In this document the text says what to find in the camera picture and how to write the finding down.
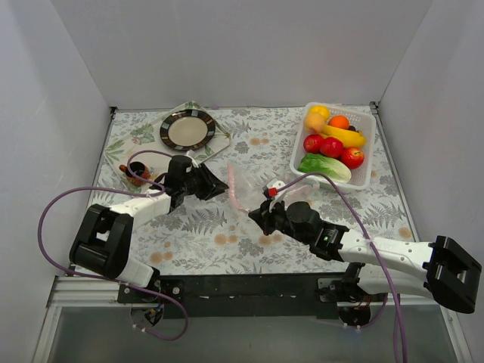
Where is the clear zip top bag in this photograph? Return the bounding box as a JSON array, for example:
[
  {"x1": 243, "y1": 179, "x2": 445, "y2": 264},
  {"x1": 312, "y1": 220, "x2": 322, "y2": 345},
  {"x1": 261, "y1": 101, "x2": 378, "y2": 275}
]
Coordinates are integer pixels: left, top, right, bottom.
[{"x1": 227, "y1": 163, "x2": 319, "y2": 214}]

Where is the yellow orange peach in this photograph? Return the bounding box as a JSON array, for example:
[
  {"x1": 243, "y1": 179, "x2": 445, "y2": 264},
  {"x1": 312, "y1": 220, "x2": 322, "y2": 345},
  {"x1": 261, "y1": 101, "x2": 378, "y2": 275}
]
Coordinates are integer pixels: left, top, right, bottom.
[{"x1": 304, "y1": 112, "x2": 326, "y2": 134}]

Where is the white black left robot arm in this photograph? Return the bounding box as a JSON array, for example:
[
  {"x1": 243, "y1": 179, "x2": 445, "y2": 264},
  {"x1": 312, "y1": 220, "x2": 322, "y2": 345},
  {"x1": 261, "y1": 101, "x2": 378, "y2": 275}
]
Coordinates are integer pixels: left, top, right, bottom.
[{"x1": 70, "y1": 155, "x2": 228, "y2": 303}]

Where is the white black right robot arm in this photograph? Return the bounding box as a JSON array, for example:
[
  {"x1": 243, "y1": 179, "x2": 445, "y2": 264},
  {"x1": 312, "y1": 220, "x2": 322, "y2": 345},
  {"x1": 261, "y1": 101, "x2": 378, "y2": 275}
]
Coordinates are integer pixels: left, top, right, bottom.
[{"x1": 249, "y1": 200, "x2": 482, "y2": 314}]

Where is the round dark rimmed plate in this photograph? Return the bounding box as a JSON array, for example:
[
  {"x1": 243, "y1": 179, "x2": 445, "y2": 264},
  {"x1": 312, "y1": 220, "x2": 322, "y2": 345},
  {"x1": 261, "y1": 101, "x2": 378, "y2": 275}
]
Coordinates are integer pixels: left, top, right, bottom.
[{"x1": 159, "y1": 109, "x2": 216, "y2": 151}]

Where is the floral patterned tablecloth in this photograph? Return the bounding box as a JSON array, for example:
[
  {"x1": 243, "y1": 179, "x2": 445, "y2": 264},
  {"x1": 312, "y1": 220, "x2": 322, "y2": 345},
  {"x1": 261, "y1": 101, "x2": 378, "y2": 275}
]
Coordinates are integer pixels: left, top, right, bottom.
[{"x1": 83, "y1": 105, "x2": 420, "y2": 275}]

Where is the green lettuce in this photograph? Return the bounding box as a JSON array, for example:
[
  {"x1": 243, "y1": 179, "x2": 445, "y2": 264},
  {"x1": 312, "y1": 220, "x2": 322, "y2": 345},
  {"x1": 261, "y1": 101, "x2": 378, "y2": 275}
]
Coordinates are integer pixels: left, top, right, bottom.
[{"x1": 297, "y1": 153, "x2": 352, "y2": 183}]

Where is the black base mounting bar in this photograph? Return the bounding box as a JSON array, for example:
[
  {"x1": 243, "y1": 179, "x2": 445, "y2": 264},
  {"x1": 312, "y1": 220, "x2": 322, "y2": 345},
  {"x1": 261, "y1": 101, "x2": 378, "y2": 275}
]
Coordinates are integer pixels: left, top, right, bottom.
[{"x1": 116, "y1": 274, "x2": 383, "y2": 321}]

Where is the red apple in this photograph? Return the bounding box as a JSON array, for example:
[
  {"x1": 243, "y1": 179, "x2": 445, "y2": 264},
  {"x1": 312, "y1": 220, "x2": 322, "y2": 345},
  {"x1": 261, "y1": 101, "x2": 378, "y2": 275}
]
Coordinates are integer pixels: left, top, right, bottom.
[
  {"x1": 340, "y1": 147, "x2": 365, "y2": 170},
  {"x1": 320, "y1": 137, "x2": 344, "y2": 159},
  {"x1": 303, "y1": 134, "x2": 324, "y2": 154}
]

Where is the yellow banana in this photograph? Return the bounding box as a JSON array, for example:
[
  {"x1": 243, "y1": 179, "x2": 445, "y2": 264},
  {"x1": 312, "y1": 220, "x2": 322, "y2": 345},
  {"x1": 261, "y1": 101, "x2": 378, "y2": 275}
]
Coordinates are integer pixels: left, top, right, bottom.
[{"x1": 320, "y1": 125, "x2": 366, "y2": 148}]

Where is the orange fruit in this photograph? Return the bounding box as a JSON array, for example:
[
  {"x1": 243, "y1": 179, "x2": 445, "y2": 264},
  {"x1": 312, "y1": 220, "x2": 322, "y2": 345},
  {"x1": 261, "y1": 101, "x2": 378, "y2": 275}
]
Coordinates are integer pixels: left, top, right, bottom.
[{"x1": 328, "y1": 115, "x2": 350, "y2": 130}]

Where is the yellow lemon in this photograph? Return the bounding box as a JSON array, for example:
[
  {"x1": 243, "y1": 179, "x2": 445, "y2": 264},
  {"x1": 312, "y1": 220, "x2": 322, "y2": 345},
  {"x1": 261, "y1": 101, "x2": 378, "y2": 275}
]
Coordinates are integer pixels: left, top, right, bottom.
[{"x1": 309, "y1": 105, "x2": 330, "y2": 121}]

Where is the white perforated plastic basket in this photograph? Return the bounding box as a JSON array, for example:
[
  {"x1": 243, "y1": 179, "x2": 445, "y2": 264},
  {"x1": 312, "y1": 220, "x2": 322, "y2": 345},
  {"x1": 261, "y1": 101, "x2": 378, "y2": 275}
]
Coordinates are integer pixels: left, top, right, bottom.
[{"x1": 290, "y1": 102, "x2": 376, "y2": 192}]

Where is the aluminium frame rail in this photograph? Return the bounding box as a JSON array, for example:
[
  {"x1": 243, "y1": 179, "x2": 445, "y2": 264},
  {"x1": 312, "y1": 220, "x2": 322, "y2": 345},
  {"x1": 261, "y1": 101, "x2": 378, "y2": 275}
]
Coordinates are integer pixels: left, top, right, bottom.
[{"x1": 48, "y1": 277, "x2": 119, "y2": 307}]

